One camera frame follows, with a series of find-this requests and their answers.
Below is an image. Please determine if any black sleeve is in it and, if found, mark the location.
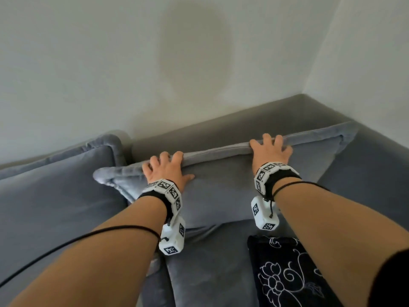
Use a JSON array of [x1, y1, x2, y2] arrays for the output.
[[367, 249, 409, 307]]

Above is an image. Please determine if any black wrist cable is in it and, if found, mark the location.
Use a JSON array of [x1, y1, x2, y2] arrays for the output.
[[0, 224, 161, 289], [272, 181, 330, 202]]

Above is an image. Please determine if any person's right forearm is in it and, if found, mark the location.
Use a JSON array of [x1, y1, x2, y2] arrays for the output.
[[273, 178, 409, 307]]

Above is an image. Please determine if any black white floral cushion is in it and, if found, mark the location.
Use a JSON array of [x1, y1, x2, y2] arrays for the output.
[[247, 235, 344, 307]]

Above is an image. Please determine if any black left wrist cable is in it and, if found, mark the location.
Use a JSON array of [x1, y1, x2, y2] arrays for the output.
[[0, 224, 161, 289]]

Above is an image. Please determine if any white marker-covered wrist camera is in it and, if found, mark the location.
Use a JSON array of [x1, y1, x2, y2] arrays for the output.
[[137, 178, 186, 256], [251, 162, 302, 231]]

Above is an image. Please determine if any person's left hand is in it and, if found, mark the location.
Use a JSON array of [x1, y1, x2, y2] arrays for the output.
[[142, 151, 195, 193]]

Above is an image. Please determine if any white marker-covered right wrist camera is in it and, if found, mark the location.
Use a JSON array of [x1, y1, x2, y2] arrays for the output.
[[251, 162, 302, 231]]

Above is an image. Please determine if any person's right hand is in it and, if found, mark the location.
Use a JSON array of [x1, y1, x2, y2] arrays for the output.
[[249, 133, 293, 176]]

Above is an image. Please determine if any person's left forearm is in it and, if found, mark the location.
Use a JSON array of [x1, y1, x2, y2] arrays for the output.
[[8, 195, 168, 307]]

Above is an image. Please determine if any white marker-covered left wrist camera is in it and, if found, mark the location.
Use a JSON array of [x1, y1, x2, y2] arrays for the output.
[[137, 178, 186, 256]]

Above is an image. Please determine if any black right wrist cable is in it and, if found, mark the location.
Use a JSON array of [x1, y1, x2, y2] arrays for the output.
[[272, 181, 330, 202]]

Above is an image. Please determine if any grey sofa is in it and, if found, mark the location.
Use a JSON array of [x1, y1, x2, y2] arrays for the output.
[[0, 94, 409, 307]]

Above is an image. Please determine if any grey flanged pillow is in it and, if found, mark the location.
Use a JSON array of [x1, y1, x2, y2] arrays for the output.
[[93, 121, 359, 230]]

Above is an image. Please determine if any large grey cushion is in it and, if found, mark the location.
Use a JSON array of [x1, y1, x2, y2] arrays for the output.
[[0, 134, 129, 307]]

